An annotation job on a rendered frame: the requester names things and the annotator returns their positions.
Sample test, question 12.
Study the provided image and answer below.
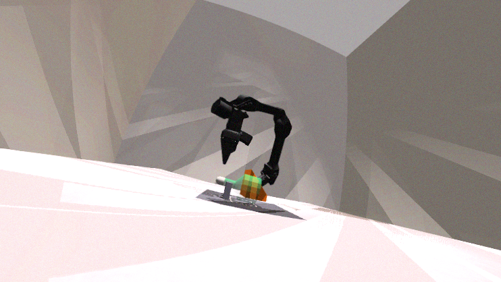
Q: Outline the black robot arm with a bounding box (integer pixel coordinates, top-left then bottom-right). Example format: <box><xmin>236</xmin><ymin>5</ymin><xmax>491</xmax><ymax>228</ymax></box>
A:
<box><xmin>211</xmin><ymin>94</ymin><xmax>292</xmax><ymax>187</ymax></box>

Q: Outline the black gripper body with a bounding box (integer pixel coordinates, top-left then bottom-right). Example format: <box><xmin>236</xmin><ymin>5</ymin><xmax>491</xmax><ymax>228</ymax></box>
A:
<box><xmin>221</xmin><ymin>121</ymin><xmax>242</xmax><ymax>142</ymax></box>

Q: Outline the green glass bottle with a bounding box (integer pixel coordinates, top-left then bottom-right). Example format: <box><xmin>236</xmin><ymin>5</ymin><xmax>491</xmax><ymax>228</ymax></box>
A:
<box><xmin>215</xmin><ymin>174</ymin><xmax>262</xmax><ymax>204</ymax></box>

